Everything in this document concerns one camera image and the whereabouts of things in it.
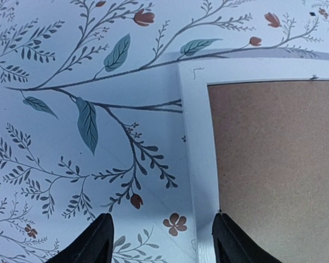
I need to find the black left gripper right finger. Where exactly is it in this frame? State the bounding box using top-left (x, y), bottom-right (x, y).
top-left (212, 213), bottom-right (281, 263)

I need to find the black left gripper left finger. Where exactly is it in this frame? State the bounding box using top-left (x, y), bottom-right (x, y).
top-left (47, 213), bottom-right (114, 263)

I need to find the brown cardboard backing board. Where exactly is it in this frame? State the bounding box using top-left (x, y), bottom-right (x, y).
top-left (208, 81), bottom-right (329, 262)

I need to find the white picture frame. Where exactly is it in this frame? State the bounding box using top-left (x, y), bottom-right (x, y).
top-left (178, 58), bottom-right (329, 262)

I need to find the floral patterned table cover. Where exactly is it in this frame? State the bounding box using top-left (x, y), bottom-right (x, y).
top-left (0, 1), bottom-right (329, 262)

